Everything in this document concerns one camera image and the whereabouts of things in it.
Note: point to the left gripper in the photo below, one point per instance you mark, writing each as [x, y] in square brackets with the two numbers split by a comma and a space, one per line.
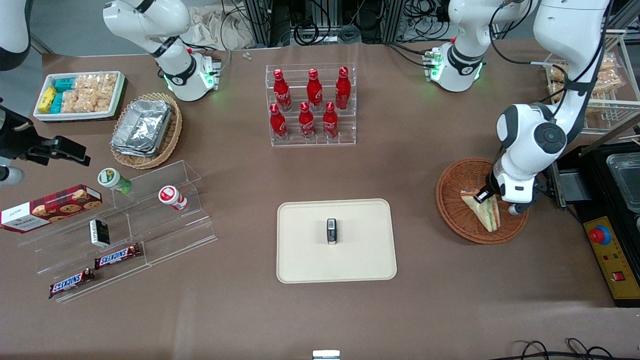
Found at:
[484, 194]

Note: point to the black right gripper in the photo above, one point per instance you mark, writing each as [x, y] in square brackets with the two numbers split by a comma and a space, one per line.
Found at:
[19, 144]

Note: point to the triangle sandwich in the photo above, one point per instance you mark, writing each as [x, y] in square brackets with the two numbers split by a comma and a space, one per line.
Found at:
[486, 215]

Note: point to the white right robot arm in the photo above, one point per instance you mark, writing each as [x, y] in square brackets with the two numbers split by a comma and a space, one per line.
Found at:
[150, 25]

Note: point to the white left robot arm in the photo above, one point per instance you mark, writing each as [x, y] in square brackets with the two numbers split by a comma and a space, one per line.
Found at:
[530, 130]

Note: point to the brown round wicker basket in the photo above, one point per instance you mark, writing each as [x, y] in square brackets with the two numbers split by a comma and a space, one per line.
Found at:
[457, 215]

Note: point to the white rectangular snack tray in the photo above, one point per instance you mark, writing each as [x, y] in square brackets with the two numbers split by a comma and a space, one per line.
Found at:
[75, 116]

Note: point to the tan oval wicker basket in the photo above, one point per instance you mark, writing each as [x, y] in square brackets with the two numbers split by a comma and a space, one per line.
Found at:
[172, 135]

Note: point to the beige plastic tray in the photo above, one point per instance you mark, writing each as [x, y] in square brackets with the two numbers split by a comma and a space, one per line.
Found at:
[305, 250]

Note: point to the teal snack pack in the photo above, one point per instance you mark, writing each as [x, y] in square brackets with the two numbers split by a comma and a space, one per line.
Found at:
[56, 103]
[64, 84]

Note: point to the clear bag of crackers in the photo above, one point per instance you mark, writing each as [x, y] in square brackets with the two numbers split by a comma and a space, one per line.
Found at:
[95, 82]
[77, 101]
[105, 99]

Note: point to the yellow snack pack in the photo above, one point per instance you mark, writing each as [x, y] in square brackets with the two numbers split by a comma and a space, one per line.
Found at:
[47, 99]

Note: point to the green lidded drink bottle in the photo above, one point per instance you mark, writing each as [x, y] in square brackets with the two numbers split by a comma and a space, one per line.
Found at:
[112, 179]

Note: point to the red tartan cookie box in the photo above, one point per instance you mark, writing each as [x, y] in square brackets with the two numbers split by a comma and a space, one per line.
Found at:
[50, 207]

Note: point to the stacked aluminium foil trays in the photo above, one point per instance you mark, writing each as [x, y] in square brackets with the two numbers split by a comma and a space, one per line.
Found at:
[142, 127]

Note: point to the small black white box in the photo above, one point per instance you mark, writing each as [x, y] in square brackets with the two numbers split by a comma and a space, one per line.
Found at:
[100, 233]

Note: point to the red lidded drink bottle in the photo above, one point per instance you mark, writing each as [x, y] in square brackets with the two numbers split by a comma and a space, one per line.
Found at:
[171, 196]

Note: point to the snickers chocolate bar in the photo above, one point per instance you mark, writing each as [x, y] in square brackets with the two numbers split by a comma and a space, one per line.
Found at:
[117, 256]
[71, 283]

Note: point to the clear acrylic stepped shelf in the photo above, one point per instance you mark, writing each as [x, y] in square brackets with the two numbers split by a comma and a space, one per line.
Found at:
[170, 235]

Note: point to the clear plastic container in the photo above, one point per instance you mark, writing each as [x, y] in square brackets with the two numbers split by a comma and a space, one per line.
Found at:
[625, 180]

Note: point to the bagged fried snack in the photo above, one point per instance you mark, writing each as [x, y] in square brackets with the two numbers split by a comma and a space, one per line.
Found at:
[610, 81]
[609, 62]
[557, 74]

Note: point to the clear acrylic bottle rack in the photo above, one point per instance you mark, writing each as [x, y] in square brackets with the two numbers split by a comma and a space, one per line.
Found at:
[345, 135]

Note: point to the small black grey pack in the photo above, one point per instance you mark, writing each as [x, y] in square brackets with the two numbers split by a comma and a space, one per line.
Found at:
[332, 231]

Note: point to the yellow emergency stop box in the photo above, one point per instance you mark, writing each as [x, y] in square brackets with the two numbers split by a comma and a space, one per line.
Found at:
[620, 280]

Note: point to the red cola bottle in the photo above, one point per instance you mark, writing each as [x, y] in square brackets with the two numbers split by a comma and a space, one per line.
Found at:
[330, 123]
[282, 92]
[314, 92]
[306, 124]
[278, 125]
[343, 90]

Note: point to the beige crumpled cloth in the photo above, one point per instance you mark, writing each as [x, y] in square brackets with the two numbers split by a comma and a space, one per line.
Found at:
[210, 25]

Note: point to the white grey device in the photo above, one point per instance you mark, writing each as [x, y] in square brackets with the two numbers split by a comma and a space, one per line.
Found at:
[326, 355]

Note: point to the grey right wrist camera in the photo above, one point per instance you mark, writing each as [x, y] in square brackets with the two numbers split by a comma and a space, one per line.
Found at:
[10, 176]

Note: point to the aluminium frame post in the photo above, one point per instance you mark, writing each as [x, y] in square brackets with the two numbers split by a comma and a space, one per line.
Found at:
[395, 20]
[260, 20]

